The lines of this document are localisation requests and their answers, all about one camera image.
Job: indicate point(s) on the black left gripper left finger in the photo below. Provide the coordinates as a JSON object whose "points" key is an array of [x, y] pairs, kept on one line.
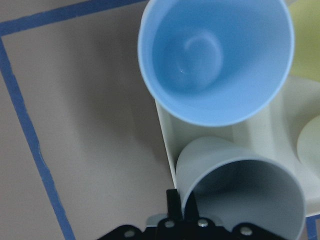
{"points": [[174, 210]]}

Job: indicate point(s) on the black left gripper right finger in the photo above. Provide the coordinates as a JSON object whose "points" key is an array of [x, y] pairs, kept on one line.
{"points": [[191, 213]]}

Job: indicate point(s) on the grey plastic cup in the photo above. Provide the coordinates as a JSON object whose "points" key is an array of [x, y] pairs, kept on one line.
{"points": [[232, 185]]}

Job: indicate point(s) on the pale green plastic cup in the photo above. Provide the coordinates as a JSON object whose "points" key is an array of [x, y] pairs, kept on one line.
{"points": [[308, 144]]}

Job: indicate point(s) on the blue cup near tray corner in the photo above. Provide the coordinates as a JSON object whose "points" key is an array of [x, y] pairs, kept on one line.
{"points": [[215, 63]]}

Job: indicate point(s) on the yellow plastic cup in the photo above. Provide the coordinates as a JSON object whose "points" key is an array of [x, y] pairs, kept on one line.
{"points": [[305, 15]]}

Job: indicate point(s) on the cream plastic tray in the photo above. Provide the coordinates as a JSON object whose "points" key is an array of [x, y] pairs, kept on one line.
{"points": [[272, 133]]}

